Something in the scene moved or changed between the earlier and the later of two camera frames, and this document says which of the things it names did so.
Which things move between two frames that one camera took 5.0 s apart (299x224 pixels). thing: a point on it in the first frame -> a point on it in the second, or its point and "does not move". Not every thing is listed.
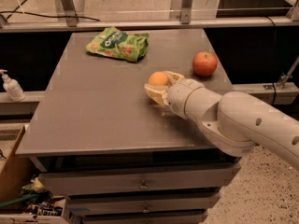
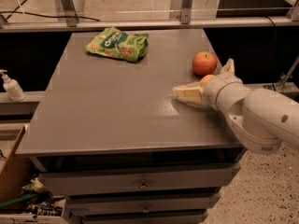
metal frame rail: (152, 24) does not move
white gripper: (179, 95) -> (215, 90)
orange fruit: (158, 78) -> (204, 79)
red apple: (204, 63) does not move
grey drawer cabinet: (113, 154) does not move
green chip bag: (118, 43) does not move
